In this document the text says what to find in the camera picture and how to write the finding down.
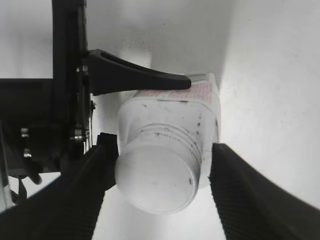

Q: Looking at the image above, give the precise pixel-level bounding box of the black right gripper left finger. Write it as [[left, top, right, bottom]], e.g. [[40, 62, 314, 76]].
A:
[[0, 133, 118, 240]]

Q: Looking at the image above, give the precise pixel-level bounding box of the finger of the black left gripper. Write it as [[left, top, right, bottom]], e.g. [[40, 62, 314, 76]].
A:
[[87, 49, 192, 96]]

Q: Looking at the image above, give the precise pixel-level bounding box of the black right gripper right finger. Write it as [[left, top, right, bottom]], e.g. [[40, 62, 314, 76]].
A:
[[208, 143, 320, 240]]

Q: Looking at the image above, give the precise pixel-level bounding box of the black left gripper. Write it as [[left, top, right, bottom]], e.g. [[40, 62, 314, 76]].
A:
[[0, 0, 94, 175]]

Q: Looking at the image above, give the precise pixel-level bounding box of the white round bottle cap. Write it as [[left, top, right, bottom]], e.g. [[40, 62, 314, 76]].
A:
[[115, 145, 201, 215]]

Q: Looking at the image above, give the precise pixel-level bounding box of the white yili changqing yogurt bottle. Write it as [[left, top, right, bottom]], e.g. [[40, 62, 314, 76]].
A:
[[117, 73, 221, 188]]

